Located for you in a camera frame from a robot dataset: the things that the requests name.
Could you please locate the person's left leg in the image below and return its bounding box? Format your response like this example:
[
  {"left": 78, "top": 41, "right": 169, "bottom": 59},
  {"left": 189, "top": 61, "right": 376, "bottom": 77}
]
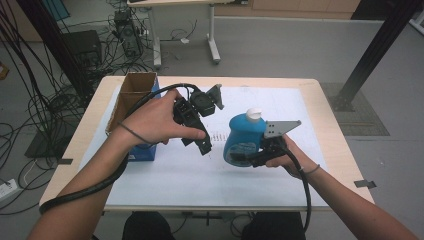
[{"left": 121, "top": 211, "right": 176, "bottom": 240}]

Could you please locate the white table mat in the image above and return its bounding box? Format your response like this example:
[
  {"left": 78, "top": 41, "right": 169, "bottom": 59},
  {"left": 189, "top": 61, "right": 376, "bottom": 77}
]
[{"left": 78, "top": 85, "right": 330, "bottom": 208}]

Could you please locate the thin black wrist cord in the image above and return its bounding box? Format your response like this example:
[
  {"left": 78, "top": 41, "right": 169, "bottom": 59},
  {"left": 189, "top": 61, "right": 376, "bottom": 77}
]
[
  {"left": 297, "top": 163, "right": 321, "bottom": 176},
  {"left": 117, "top": 121, "right": 158, "bottom": 148}
]

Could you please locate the white power strip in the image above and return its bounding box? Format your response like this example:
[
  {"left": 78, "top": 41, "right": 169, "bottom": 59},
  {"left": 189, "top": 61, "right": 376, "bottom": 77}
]
[{"left": 0, "top": 178, "right": 19, "bottom": 202}]

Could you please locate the grey grid floor mat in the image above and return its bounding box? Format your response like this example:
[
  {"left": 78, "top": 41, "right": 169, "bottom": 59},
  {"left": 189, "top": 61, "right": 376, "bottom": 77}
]
[{"left": 319, "top": 82, "right": 390, "bottom": 137}]

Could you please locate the white desk with legs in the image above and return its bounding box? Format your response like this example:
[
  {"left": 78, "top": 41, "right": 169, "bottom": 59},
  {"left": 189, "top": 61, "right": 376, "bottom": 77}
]
[{"left": 126, "top": 0, "right": 249, "bottom": 66}]

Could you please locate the person's right hand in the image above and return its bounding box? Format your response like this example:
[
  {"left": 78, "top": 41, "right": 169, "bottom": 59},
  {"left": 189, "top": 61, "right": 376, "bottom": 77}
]
[{"left": 265, "top": 134, "right": 321, "bottom": 180}]

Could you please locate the person's leg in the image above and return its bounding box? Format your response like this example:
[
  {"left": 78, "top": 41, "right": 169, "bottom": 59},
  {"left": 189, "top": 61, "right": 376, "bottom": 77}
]
[
  {"left": 121, "top": 211, "right": 176, "bottom": 240},
  {"left": 241, "top": 211, "right": 306, "bottom": 240}
]

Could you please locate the black metal post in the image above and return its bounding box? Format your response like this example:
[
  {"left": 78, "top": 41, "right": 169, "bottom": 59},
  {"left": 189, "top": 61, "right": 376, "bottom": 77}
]
[
  {"left": 16, "top": 0, "right": 94, "bottom": 98},
  {"left": 329, "top": 0, "right": 423, "bottom": 113}
]

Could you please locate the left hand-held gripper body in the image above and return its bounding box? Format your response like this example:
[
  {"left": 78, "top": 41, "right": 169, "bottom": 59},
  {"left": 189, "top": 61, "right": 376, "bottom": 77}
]
[{"left": 172, "top": 84, "right": 225, "bottom": 128}]

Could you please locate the person's left hand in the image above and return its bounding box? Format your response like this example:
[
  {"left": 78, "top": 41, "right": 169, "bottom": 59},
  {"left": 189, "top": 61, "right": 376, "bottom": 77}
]
[{"left": 116, "top": 89, "right": 207, "bottom": 148}]

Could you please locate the black square box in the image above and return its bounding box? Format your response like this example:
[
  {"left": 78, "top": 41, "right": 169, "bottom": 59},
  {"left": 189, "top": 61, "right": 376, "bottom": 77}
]
[{"left": 61, "top": 29, "right": 103, "bottom": 68}]

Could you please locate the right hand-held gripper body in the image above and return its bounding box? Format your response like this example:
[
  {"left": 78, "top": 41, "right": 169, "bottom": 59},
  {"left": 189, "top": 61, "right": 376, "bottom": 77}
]
[{"left": 258, "top": 119, "right": 302, "bottom": 168}]

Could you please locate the person's right leg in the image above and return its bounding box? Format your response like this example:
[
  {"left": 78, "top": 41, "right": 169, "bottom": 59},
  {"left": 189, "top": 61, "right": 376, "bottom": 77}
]
[{"left": 241, "top": 211, "right": 306, "bottom": 240}]

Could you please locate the teal panel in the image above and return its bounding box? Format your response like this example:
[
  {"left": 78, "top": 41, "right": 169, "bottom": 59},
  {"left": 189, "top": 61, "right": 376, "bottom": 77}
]
[{"left": 41, "top": 0, "right": 71, "bottom": 22}]

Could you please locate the blue bottle with white cap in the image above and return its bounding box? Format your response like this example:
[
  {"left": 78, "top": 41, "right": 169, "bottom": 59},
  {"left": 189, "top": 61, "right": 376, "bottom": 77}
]
[{"left": 222, "top": 107, "right": 268, "bottom": 168}]

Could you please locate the thick black gripper cable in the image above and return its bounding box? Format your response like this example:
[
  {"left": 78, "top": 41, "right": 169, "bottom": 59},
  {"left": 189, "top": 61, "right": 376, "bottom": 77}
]
[
  {"left": 39, "top": 83, "right": 202, "bottom": 215},
  {"left": 279, "top": 143, "right": 313, "bottom": 233}
]

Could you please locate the wooden cabinet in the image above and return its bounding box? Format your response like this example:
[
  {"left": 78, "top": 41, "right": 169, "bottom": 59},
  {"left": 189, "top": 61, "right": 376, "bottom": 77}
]
[{"left": 214, "top": 0, "right": 362, "bottom": 20}]

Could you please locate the blue cardboard box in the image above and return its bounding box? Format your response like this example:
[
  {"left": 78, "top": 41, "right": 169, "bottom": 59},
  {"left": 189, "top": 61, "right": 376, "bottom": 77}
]
[{"left": 105, "top": 71, "right": 162, "bottom": 162}]

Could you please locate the tangle of black floor cables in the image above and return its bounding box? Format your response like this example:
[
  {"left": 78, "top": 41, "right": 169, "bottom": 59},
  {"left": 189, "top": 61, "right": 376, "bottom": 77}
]
[{"left": 0, "top": 0, "right": 158, "bottom": 216}]

